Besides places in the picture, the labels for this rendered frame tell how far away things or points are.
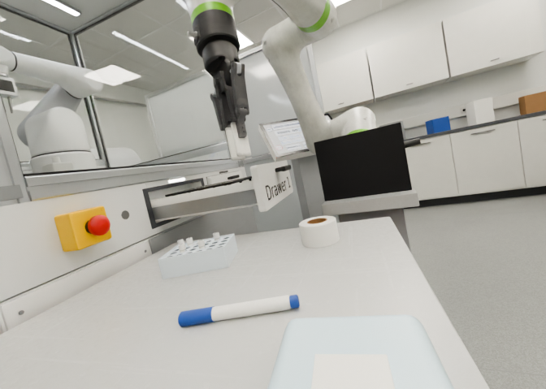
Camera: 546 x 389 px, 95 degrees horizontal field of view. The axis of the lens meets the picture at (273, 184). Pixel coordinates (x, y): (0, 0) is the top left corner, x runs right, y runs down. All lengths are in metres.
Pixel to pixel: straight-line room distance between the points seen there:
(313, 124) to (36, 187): 0.84
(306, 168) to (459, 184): 2.45
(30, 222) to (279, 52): 0.84
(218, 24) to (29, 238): 0.52
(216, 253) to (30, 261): 0.32
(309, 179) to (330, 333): 1.47
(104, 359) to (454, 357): 0.32
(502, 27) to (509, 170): 1.67
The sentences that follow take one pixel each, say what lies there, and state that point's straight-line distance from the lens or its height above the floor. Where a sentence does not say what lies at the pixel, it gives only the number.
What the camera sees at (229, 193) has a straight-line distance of 0.63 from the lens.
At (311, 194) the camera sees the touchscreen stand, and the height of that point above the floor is 0.69.
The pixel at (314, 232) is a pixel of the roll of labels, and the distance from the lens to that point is 0.46.
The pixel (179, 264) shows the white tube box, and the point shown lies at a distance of 0.50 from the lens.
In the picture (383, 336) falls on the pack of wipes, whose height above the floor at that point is 0.80.
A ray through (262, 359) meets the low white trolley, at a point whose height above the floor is 0.76.
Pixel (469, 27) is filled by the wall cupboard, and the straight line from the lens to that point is 4.27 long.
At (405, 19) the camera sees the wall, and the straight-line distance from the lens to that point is 4.63.
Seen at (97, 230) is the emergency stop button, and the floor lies 0.87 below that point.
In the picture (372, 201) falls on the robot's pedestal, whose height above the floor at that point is 0.75.
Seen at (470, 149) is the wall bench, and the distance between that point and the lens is 3.72.
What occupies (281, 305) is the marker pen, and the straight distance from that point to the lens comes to 0.30.
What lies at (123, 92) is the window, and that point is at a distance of 0.85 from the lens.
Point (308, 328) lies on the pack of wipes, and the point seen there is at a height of 0.80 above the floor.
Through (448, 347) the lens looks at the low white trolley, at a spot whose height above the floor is 0.76.
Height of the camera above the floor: 0.92
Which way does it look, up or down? 4 degrees down
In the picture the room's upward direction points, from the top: 12 degrees counter-clockwise
